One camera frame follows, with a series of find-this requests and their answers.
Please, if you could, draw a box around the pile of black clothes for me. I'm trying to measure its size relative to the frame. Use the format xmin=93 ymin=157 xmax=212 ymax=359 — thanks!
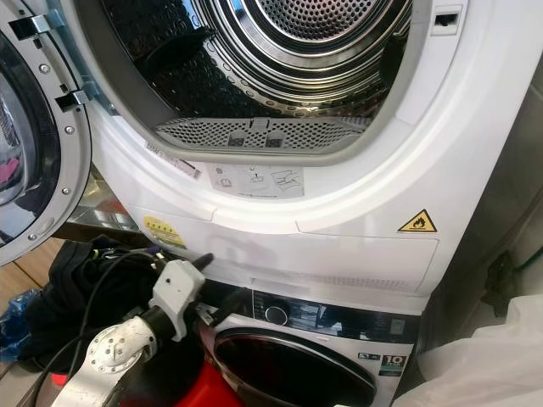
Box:
xmin=20 ymin=237 xmax=181 ymax=375

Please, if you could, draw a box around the white washing machine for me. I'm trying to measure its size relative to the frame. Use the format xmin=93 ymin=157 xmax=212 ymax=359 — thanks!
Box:
xmin=193 ymin=283 xmax=427 ymax=407

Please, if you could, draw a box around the yellow energy sticker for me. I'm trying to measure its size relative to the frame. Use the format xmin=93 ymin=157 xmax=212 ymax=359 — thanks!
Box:
xmin=142 ymin=215 xmax=188 ymax=252

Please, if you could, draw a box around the round washer control knob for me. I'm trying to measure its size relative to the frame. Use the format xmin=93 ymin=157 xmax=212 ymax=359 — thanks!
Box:
xmin=264 ymin=304 xmax=289 ymax=327

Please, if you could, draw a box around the red plastic basket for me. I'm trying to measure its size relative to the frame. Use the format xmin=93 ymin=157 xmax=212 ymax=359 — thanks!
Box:
xmin=176 ymin=363 xmax=249 ymax=407

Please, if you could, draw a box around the white pictogram instruction sticker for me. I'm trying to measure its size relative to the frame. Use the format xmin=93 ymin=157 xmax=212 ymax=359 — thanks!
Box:
xmin=204 ymin=162 xmax=307 ymax=201

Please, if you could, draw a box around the dark round washer door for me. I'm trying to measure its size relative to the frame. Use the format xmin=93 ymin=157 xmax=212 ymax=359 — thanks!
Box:
xmin=210 ymin=326 xmax=380 ymax=407

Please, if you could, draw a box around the white barcode label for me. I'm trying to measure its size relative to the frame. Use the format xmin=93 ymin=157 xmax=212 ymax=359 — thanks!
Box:
xmin=143 ymin=142 xmax=190 ymax=180

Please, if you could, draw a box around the grey mesh lint filter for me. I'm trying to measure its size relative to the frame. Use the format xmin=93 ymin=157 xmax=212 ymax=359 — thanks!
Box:
xmin=154 ymin=116 xmax=375 ymax=155

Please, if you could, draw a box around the washer warranty sticker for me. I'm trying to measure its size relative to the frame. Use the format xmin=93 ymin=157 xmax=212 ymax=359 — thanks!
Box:
xmin=357 ymin=351 xmax=409 ymax=379

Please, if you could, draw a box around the perforated steel dryer drum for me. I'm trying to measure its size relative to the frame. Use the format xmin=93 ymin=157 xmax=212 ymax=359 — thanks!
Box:
xmin=100 ymin=0 xmax=414 ymax=126

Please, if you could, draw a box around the blue plastic bag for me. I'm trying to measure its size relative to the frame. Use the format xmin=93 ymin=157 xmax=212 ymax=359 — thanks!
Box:
xmin=0 ymin=287 xmax=44 ymax=365

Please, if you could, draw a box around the round glass dryer door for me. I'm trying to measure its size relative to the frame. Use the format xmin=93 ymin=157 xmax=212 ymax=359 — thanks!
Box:
xmin=0 ymin=0 xmax=93 ymax=269

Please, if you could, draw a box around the yellow flame warning sticker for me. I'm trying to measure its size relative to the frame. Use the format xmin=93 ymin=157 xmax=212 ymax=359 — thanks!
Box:
xmin=396 ymin=208 xmax=439 ymax=234

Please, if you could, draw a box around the white tumble dryer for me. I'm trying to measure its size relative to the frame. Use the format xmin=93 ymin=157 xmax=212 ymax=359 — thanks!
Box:
xmin=70 ymin=0 xmax=543 ymax=316

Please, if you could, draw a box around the white translucent plastic sheet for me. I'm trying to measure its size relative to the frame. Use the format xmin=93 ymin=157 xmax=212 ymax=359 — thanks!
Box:
xmin=389 ymin=292 xmax=543 ymax=407

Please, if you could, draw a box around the black wall fitting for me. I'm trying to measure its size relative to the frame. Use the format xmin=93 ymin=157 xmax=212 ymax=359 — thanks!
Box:
xmin=479 ymin=249 xmax=520 ymax=320

